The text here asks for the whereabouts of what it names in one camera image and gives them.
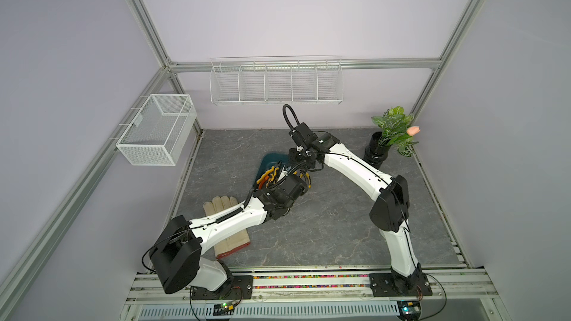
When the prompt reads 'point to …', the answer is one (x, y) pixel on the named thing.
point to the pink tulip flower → (413, 131)
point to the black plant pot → (376, 154)
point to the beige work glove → (234, 244)
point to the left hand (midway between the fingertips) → (281, 187)
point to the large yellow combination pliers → (271, 173)
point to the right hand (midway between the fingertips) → (290, 162)
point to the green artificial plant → (394, 123)
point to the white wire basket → (158, 134)
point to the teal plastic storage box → (268, 160)
